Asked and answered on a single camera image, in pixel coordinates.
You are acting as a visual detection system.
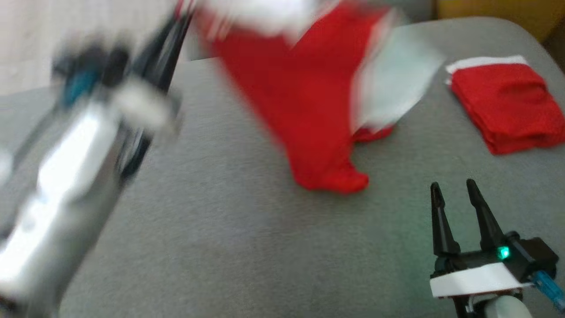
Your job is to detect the arm cable blue plug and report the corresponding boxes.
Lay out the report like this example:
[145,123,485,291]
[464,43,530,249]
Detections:
[531,270,565,312]
[61,68,103,110]

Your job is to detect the left arm cable blue plug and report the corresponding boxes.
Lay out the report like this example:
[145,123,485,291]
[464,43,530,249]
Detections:
[61,68,103,110]

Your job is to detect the red shorts thin white stripes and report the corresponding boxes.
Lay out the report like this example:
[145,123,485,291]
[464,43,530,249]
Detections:
[177,0,446,195]

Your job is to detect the grey sofa backrest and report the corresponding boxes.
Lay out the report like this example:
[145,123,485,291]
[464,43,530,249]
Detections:
[183,0,437,61]

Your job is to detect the red shorts wide white stripes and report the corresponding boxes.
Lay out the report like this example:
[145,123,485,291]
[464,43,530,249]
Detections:
[445,55,565,156]

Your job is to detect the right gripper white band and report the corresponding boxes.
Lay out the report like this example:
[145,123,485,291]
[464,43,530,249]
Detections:
[429,178,559,299]

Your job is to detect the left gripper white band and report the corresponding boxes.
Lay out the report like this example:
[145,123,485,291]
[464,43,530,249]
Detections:
[52,10,196,135]

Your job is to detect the right arm cable blue plug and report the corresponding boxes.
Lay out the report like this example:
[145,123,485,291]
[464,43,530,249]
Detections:
[531,270,565,312]

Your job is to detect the grey sofa seat cushion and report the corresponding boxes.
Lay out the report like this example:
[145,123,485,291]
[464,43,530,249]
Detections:
[0,17,565,318]

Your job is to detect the yellow upholstered object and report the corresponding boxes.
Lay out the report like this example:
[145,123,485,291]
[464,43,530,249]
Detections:
[435,0,565,42]

